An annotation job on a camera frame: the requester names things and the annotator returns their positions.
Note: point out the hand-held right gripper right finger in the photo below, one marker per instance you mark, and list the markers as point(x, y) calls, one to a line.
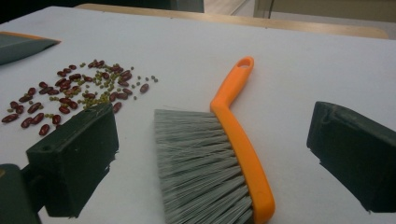
point(355, 152)

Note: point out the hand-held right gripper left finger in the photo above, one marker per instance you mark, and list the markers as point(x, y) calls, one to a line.
point(77, 155)

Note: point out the pile of red kidney beans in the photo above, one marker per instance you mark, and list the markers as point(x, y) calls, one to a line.
point(34, 107)

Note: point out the orange hand brush grey bristles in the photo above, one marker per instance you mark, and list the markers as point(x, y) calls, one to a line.
point(243, 146)

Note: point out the grey dustpan orange edge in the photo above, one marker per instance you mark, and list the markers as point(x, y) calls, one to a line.
point(18, 48)

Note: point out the white board table cover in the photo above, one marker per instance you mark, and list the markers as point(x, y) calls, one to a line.
point(280, 77)

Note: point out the wooden table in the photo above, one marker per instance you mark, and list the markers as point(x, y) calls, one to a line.
point(280, 25)

